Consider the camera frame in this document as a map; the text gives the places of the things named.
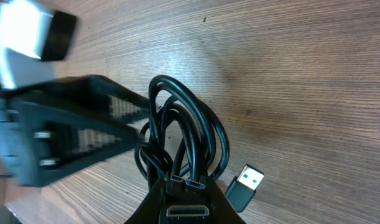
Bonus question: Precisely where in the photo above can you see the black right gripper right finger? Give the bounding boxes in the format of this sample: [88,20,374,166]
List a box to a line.
[205,176,246,224]

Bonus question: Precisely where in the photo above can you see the black cable bundle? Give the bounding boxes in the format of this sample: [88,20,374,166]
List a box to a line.
[133,74,265,224]

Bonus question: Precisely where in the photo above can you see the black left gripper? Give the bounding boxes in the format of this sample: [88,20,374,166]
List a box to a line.
[0,75,149,187]

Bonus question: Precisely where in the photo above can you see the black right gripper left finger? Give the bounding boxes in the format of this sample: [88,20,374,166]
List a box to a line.
[125,179,165,224]

